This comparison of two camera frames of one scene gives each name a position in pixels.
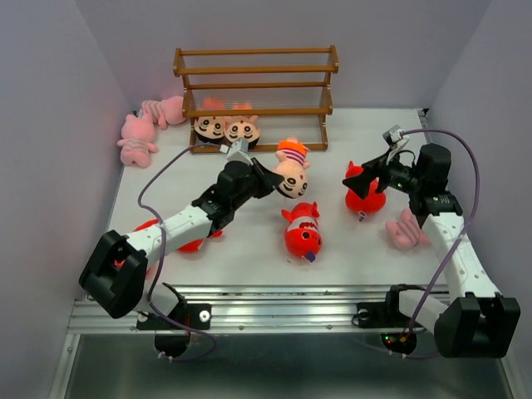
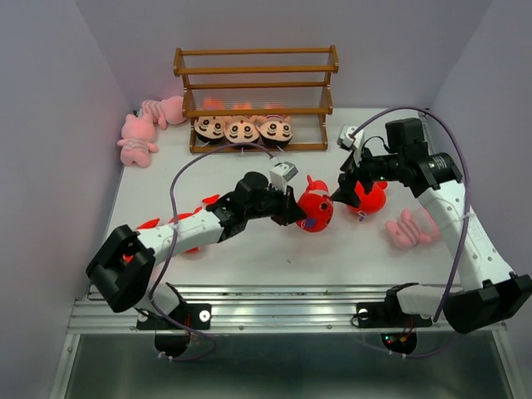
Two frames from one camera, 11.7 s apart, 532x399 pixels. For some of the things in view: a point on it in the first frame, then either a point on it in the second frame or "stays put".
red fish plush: x=119 y=263 stays put
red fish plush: x=372 y=202 stays put
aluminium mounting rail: x=247 y=309 stays put
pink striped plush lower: x=137 y=133 stays put
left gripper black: x=268 y=180 -> x=288 y=205
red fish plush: x=302 y=236 -> x=317 y=205
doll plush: x=238 y=126 stays put
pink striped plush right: x=406 y=233 stays put
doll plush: x=293 y=165 -> x=275 y=130
